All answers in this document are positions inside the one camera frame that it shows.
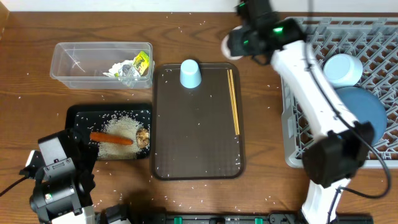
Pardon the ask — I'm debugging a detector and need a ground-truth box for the pale pink cup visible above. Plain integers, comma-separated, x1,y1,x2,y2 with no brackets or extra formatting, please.
221,26,244,60

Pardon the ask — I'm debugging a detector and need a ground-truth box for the wooden chopstick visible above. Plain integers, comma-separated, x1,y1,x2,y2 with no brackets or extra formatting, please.
227,69,239,135
228,69,240,135

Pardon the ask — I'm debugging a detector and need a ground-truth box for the light blue rice bowl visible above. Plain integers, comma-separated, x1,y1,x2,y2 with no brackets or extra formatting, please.
323,54,363,88

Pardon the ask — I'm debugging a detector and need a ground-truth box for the light blue cup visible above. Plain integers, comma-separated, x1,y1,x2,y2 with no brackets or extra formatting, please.
180,59,201,88

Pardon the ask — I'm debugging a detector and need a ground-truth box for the dark blue plate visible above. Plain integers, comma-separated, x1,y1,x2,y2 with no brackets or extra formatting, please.
335,86,387,146

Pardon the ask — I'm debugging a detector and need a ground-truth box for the green foil snack wrapper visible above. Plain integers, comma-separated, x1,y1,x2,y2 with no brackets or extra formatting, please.
132,51,149,76

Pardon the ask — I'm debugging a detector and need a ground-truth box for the white napkin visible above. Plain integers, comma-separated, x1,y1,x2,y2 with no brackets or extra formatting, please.
103,60,141,87

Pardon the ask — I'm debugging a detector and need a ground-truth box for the orange carrot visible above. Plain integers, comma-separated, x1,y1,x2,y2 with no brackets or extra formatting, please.
90,132,134,146

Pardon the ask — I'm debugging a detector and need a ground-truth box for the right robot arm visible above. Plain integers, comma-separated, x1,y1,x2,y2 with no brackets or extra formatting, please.
224,1,374,223

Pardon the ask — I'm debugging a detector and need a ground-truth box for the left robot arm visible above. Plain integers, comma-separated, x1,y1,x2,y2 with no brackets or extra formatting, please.
19,128,98,224

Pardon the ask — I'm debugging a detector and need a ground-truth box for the grey dishwasher rack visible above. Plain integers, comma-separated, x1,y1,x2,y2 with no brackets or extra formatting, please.
282,17,397,169

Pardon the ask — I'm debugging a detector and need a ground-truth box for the black waste tray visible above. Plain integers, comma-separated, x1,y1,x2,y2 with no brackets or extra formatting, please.
65,103,152,159

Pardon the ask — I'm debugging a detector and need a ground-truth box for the brown serving tray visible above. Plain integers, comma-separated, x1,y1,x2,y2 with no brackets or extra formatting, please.
150,63,245,180

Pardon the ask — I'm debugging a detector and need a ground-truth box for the brown food scrap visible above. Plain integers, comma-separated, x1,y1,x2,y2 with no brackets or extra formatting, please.
136,128,150,149

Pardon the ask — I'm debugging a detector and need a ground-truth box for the white rice pile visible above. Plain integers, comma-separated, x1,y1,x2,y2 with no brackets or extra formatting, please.
92,116,150,160

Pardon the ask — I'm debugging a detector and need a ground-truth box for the clear plastic bin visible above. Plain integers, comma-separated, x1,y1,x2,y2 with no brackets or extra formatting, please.
50,42,154,89

